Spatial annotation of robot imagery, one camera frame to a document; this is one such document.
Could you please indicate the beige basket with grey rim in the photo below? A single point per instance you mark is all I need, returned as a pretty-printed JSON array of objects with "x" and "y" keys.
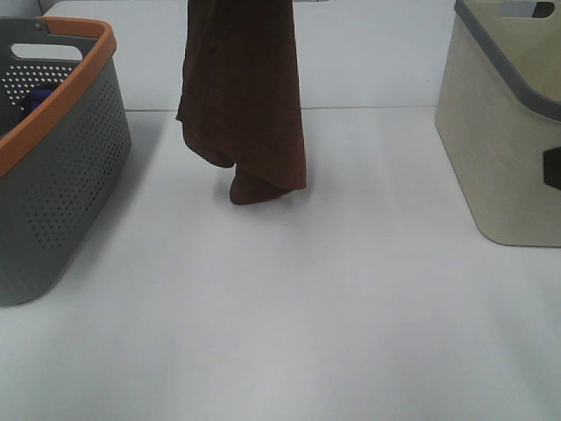
[{"x": 498, "y": 110}]

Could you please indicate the grey basket with orange rim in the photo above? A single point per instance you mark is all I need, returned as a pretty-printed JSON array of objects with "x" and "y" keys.
[{"x": 60, "y": 164}]

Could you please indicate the brown towel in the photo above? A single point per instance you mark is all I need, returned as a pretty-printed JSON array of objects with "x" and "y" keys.
[{"x": 240, "y": 101}]

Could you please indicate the blue cloth in basket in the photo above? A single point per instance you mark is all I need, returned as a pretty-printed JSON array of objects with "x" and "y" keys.
[{"x": 34, "y": 99}]

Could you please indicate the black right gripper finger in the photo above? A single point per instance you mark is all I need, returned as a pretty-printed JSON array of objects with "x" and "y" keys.
[{"x": 552, "y": 167}]

